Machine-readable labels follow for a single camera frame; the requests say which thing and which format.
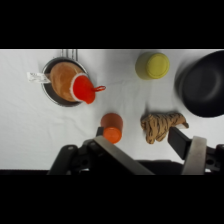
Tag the orange plastic cup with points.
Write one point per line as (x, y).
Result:
(112, 128)

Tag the black bowl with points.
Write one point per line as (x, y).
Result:
(201, 85)

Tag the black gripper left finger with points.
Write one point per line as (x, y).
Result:
(113, 154)

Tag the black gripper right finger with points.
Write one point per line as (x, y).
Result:
(190, 150)

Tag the striped tiger plush toy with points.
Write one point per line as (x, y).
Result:
(160, 126)

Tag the small metal pot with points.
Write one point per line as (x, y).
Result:
(53, 90)

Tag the brown plush with red hat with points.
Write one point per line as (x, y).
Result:
(71, 83)

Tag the yellow plastic cup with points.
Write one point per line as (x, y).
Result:
(152, 65)

